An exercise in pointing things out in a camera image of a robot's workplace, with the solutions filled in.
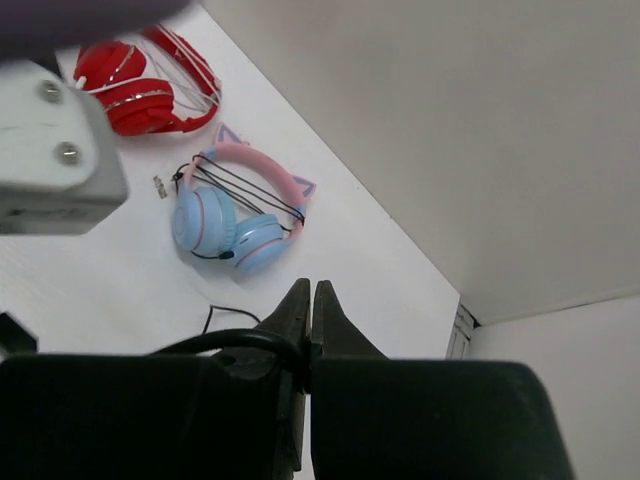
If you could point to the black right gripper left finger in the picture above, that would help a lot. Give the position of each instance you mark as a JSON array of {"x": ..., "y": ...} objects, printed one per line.
[{"x": 236, "y": 414}]

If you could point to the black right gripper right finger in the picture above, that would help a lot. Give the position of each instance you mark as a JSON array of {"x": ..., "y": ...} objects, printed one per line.
[{"x": 373, "y": 417}]

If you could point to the black headset with microphone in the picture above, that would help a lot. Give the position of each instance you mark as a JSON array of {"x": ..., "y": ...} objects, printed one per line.
[{"x": 15, "y": 338}]

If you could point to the pink and blue cat headphones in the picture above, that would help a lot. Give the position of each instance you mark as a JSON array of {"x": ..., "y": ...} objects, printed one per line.
[{"x": 237, "y": 205}]

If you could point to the red headphones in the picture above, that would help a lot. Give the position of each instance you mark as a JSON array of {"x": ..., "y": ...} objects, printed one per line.
[{"x": 113, "y": 73}]

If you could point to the aluminium rail at right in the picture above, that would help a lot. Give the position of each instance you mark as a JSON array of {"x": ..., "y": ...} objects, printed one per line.
[{"x": 461, "y": 334}]

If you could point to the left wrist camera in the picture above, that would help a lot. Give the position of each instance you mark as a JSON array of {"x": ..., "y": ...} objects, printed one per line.
[{"x": 60, "y": 170}]

